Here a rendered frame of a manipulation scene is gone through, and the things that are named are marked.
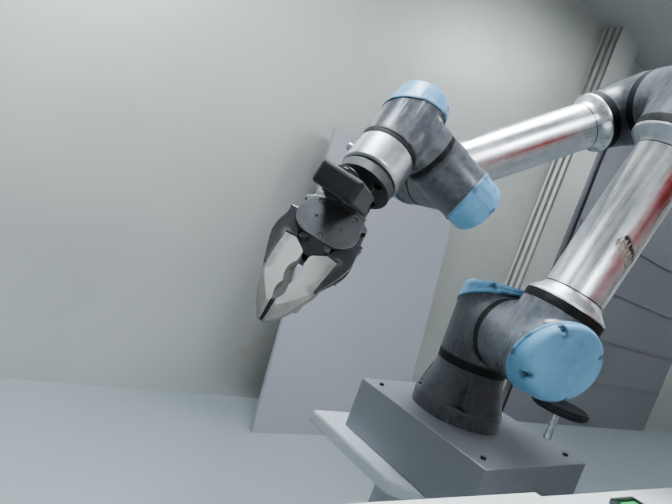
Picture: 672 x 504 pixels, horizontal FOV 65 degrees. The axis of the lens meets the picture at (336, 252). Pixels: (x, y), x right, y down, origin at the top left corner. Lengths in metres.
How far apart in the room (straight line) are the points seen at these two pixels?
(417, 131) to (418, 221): 2.55
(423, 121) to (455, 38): 2.88
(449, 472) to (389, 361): 2.43
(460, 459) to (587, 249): 0.34
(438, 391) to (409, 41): 2.61
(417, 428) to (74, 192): 1.98
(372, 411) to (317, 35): 2.28
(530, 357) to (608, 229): 0.21
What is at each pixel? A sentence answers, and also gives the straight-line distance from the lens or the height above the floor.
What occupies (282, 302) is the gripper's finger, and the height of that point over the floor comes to 1.06.
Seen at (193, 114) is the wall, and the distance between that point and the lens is 2.62.
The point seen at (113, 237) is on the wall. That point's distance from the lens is 2.60.
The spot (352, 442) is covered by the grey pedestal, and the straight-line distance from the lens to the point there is 0.91.
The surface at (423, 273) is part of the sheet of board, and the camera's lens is 3.27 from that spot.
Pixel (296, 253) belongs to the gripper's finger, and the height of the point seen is 1.11.
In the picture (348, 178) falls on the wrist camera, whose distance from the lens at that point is 0.49.
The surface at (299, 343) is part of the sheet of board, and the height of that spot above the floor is 0.47.
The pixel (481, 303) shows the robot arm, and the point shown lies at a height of 1.10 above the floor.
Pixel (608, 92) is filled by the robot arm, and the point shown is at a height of 1.48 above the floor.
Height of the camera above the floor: 1.16
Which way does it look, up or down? 4 degrees down
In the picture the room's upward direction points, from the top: 20 degrees clockwise
